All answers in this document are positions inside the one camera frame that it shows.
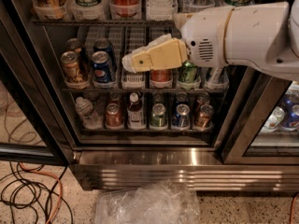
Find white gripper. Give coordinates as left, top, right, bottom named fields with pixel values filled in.
left=121, top=7, right=233, bottom=73

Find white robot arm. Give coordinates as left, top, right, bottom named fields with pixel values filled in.
left=121, top=2, right=299, bottom=81

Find green soda can front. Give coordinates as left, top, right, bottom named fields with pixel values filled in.
left=178, top=61, right=200, bottom=83

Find silver soda can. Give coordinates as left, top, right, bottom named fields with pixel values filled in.
left=206, top=67, right=224, bottom=84

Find white empty can tray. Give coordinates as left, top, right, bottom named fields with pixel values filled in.
left=121, top=26, right=147, bottom=90

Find blue pepsi can rear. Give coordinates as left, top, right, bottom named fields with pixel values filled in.
left=93, top=37, right=117, bottom=71

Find blue pepsi can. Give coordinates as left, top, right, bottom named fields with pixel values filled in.
left=93, top=37, right=117, bottom=71
left=91, top=51, right=116, bottom=83

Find blue pepsi can front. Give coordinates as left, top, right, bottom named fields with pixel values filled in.
left=91, top=51, right=116, bottom=83

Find green can bottom front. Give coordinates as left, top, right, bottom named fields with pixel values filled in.
left=150, top=104, right=166, bottom=127

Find blue can bottom front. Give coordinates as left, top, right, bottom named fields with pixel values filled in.
left=172, top=104, right=190, bottom=129

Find copper can bottom front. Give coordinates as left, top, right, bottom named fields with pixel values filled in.
left=194, top=105, right=214, bottom=128

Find gold brown can rear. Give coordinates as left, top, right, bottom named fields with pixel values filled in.
left=64, top=37, right=90, bottom=70

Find gold brown can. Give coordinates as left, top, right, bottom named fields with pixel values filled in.
left=64, top=37, right=90, bottom=70
left=60, top=50, right=88, bottom=83

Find red can bottom front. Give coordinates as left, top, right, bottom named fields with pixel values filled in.
left=106, top=104, right=123, bottom=127

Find stainless steel fridge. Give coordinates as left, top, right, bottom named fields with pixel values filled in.
left=0, top=0, right=299, bottom=192

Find gold brown can front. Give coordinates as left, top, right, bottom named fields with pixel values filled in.
left=60, top=50, right=88, bottom=83

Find white can right compartment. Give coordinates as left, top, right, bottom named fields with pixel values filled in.
left=261, top=106, right=285, bottom=133

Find blue can right compartment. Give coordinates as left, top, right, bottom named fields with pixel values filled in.
left=280, top=94, right=299, bottom=131

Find open glass fridge door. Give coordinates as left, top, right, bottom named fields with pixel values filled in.
left=0, top=19, right=73, bottom=166

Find dark juice bottle white cap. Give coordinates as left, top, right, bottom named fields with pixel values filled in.
left=127, top=92, right=145, bottom=129

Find clear water bottle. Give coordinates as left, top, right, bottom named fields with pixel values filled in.
left=75, top=97, right=102, bottom=130

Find clear plastic bag bin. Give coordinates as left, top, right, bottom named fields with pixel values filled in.
left=95, top=181, right=200, bottom=224

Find orange cable on floor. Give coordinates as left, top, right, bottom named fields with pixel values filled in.
left=18, top=161, right=64, bottom=224

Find orange cable right floor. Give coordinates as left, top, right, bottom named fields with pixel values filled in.
left=289, top=192, right=299, bottom=224

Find black cables on floor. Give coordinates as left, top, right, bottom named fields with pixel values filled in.
left=0, top=161, right=74, bottom=224

